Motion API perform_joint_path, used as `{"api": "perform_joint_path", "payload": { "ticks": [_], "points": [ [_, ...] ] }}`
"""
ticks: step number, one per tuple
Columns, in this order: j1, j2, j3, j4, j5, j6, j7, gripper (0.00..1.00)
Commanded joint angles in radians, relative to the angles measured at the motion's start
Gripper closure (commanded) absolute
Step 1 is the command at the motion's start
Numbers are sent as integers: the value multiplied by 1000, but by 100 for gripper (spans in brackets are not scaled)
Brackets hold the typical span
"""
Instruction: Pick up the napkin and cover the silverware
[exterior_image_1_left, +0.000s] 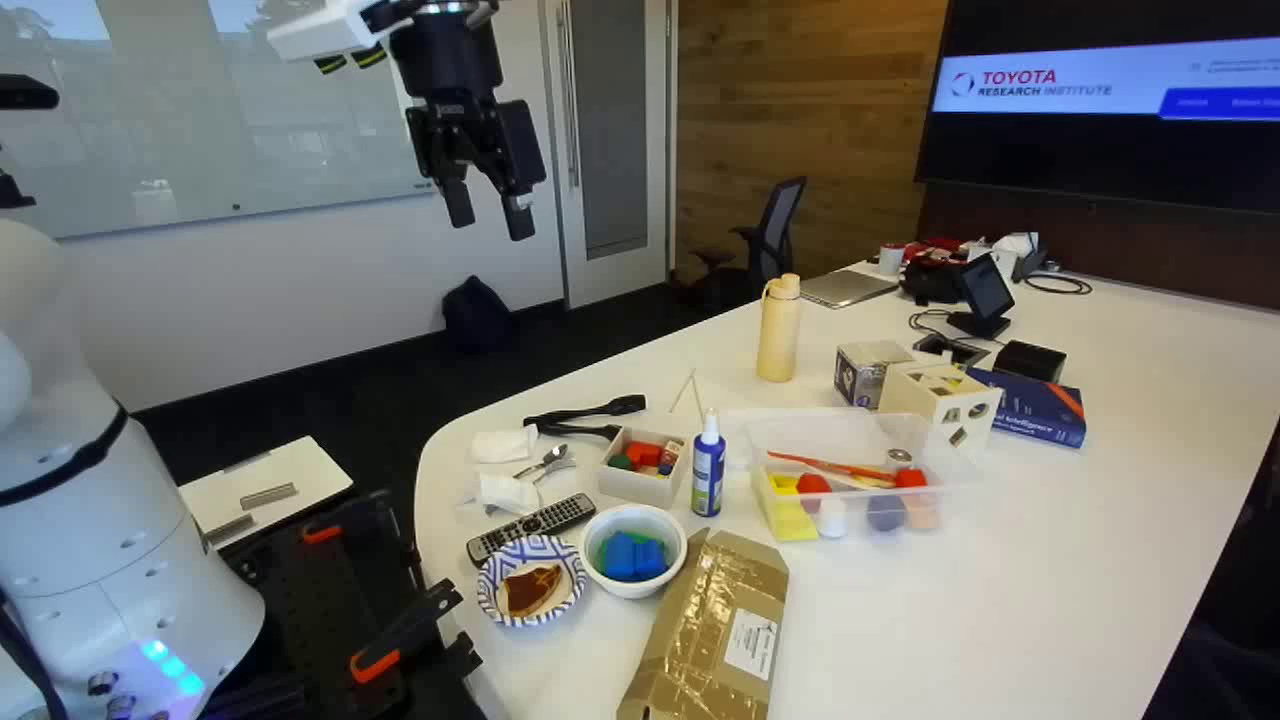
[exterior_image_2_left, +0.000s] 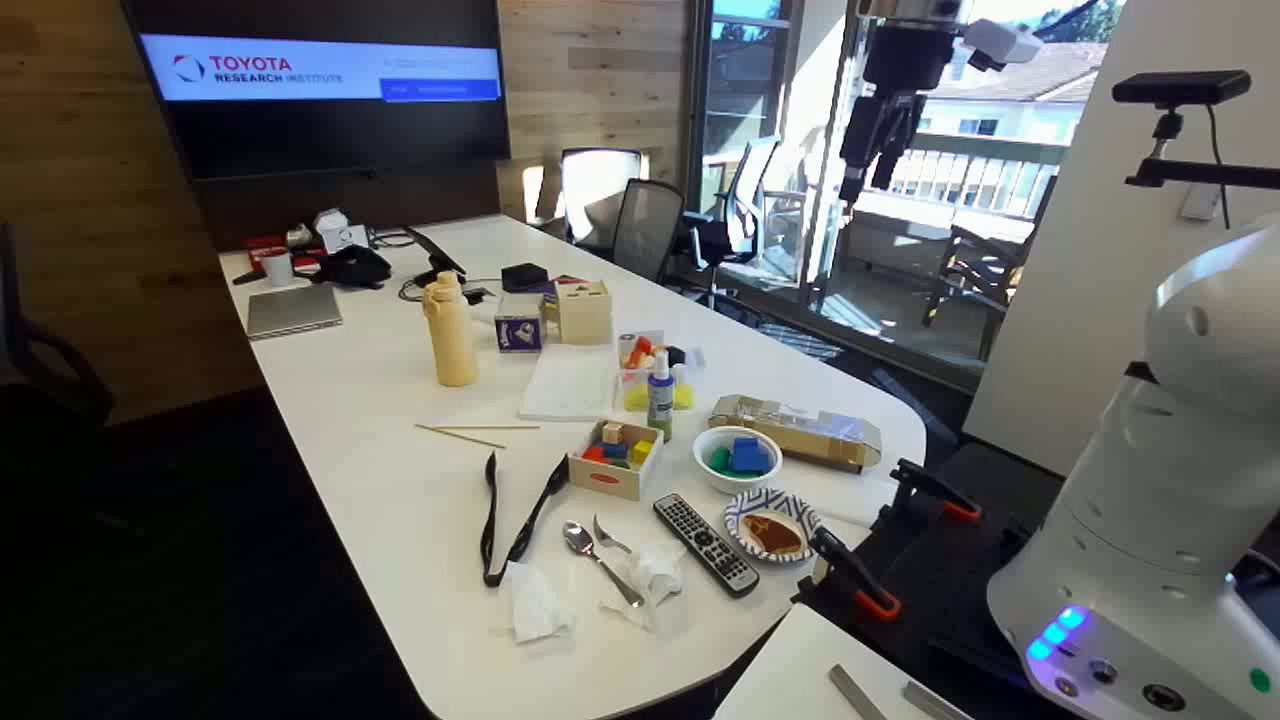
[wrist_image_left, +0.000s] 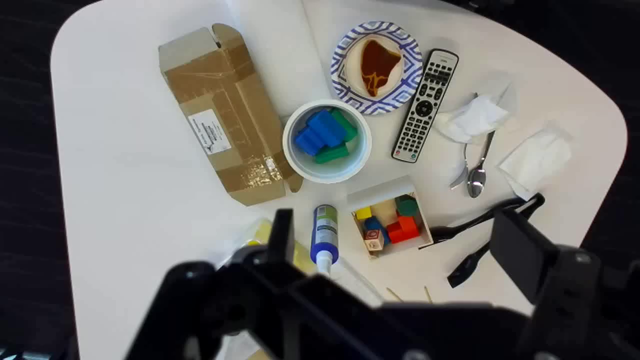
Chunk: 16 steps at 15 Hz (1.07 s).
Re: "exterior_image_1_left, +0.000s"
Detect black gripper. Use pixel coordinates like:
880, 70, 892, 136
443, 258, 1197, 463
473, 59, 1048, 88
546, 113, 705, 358
382, 0, 551, 245

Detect white napkin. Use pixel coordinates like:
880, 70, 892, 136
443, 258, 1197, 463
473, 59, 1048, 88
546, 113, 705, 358
469, 422, 541, 467
473, 467, 544, 518

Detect white door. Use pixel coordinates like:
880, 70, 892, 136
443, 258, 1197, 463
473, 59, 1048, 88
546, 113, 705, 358
534, 0, 679, 312

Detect black backpack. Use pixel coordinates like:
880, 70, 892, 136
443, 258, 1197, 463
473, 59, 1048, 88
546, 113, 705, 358
439, 270, 519, 358

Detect black tongs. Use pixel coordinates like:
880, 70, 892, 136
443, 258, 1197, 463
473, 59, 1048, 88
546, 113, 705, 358
519, 393, 650, 442

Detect silver metal cutlery piece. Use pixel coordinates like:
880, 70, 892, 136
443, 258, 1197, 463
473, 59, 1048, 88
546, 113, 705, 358
511, 439, 574, 482

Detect black office chair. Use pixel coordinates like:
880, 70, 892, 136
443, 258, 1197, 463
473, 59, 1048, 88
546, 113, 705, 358
698, 172, 811, 306

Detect thin wooden skewer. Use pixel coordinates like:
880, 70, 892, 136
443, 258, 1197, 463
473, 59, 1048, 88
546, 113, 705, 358
667, 367, 710, 429

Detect red toy food pieces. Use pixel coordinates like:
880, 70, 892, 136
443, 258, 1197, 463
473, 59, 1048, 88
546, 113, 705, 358
609, 434, 679, 481

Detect cream squeeze bottle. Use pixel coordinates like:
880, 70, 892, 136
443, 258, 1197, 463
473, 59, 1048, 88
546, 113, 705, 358
751, 266, 809, 387

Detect white flat board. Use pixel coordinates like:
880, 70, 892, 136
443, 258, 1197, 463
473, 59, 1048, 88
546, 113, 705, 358
175, 431, 358, 554

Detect small white open box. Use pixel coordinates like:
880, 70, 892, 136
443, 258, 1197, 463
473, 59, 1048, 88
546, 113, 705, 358
596, 422, 692, 511

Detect black remote control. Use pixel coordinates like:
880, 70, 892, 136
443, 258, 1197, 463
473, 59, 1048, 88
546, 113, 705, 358
465, 493, 600, 573

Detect blue and white bottle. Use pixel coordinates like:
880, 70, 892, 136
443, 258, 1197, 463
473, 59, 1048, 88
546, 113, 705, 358
689, 413, 731, 524

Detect grey laptop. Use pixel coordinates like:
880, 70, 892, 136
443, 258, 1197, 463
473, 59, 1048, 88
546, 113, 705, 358
796, 262, 908, 312

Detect grey metal strip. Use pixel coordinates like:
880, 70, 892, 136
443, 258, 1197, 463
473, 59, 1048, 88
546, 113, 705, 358
199, 511, 261, 551
235, 481, 302, 515

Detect white bowl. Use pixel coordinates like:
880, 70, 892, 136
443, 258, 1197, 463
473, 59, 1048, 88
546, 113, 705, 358
581, 499, 692, 602

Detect clear plastic bin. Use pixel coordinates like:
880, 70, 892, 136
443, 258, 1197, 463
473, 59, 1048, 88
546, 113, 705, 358
725, 405, 980, 546

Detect blue toy block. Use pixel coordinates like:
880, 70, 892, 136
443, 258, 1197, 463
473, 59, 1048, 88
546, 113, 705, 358
609, 526, 673, 582

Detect brown food slice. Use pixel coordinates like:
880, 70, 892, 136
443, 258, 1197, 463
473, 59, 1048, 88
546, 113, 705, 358
499, 558, 567, 619

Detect grey cube box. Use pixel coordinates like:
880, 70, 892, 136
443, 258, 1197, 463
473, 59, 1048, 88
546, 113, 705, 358
833, 336, 920, 414

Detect blue patterned plate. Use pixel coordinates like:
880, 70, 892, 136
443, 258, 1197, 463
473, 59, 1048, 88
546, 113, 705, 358
473, 531, 593, 630

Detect yellow toy block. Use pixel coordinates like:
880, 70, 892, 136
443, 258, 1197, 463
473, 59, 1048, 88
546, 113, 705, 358
751, 467, 821, 546

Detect red object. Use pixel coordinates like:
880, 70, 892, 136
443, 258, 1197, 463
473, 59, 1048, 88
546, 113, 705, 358
900, 235, 968, 266

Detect orange toy stick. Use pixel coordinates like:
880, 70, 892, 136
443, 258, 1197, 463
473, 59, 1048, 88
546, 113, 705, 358
765, 448, 897, 489

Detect black bag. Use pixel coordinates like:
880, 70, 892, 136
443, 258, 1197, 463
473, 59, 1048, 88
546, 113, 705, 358
900, 252, 971, 306

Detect black mounted device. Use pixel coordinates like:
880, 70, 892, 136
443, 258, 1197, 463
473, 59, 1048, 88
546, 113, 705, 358
0, 70, 63, 114

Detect black mounting stand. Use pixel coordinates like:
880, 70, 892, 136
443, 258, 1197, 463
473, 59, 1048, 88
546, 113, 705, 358
194, 482, 493, 720

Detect small white bottle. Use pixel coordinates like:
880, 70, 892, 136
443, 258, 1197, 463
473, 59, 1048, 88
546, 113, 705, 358
816, 493, 850, 543

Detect small black device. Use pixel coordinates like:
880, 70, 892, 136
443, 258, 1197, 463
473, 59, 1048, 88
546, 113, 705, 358
912, 329, 992, 367

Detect brown padded mailer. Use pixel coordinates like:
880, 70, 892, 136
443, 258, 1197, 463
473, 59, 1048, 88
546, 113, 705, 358
615, 526, 790, 720

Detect blue toy ball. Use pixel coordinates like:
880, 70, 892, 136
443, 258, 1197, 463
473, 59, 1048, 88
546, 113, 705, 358
863, 493, 912, 536

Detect white device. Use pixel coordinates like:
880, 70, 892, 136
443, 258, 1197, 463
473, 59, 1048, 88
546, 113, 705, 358
980, 228, 1052, 282

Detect blue cardboard box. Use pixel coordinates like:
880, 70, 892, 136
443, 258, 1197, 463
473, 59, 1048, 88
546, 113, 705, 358
968, 362, 1093, 453

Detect wall whiteboard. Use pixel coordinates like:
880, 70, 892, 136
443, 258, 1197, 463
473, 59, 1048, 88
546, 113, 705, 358
0, 0, 443, 245

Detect black clamp orange handle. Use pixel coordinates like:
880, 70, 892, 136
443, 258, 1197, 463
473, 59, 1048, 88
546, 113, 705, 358
272, 495, 402, 575
338, 575, 469, 690

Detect grey coiled cable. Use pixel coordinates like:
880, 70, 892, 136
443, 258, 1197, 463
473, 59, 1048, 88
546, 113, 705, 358
1018, 266, 1099, 301

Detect wall television screen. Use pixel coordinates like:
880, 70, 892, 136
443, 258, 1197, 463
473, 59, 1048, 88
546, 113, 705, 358
912, 0, 1280, 219

